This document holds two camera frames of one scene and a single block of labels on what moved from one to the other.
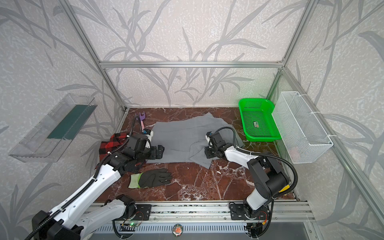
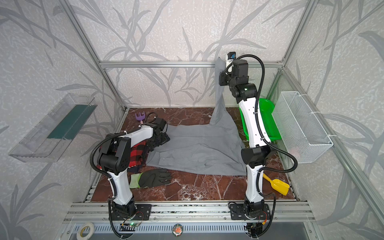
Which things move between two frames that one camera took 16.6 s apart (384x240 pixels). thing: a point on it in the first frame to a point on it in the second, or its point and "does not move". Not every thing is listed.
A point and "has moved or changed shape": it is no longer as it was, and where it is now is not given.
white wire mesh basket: (305, 140) does not move
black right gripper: (214, 150) to (223, 79)
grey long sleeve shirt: (184, 141) has moved or changed shape
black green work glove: (138, 180) does not move
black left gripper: (153, 151) to (163, 137)
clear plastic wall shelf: (49, 140) does not move
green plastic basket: (259, 125) does not move
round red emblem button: (177, 230) does not move
